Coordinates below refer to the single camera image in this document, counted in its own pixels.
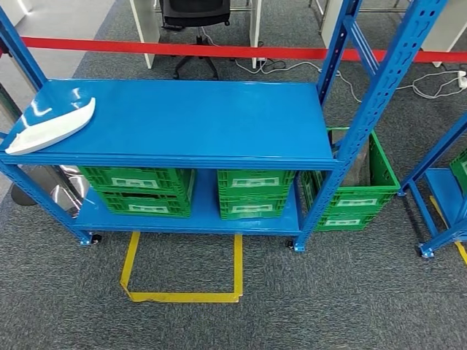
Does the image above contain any blue metal shelf rack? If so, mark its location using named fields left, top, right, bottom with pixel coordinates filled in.
left=397, top=112, right=467, bottom=260
left=0, top=0, right=447, bottom=253

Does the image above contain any white curved trim part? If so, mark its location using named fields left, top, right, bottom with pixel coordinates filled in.
left=5, top=97, right=97, bottom=156

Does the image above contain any green plastic crate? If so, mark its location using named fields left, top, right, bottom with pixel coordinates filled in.
left=450, top=148, right=467, bottom=194
left=218, top=195, right=291, bottom=221
left=97, top=190, right=194, bottom=219
left=217, top=168, right=297, bottom=200
left=77, top=166, right=198, bottom=198
left=299, top=127, right=401, bottom=216
left=315, top=210, right=376, bottom=233

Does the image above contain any red barrier tape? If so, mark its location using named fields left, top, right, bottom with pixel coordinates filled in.
left=0, top=36, right=467, bottom=65

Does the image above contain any black mesh office chair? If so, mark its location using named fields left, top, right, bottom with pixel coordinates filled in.
left=159, top=0, right=232, bottom=81

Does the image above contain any black base stanchion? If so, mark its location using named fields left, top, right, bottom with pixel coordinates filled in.
left=10, top=182, right=38, bottom=208

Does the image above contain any yellow floor tape square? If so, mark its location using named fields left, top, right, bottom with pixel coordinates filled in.
left=428, top=195, right=467, bottom=267

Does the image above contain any white cabinet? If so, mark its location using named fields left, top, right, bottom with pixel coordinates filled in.
left=0, top=0, right=33, bottom=28

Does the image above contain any white floor cable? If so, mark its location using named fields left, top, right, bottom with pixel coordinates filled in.
left=199, top=26, right=256, bottom=74
left=233, top=58, right=462, bottom=105

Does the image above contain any chrome stanchion post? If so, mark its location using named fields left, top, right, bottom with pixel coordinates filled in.
left=0, top=82, right=91, bottom=218

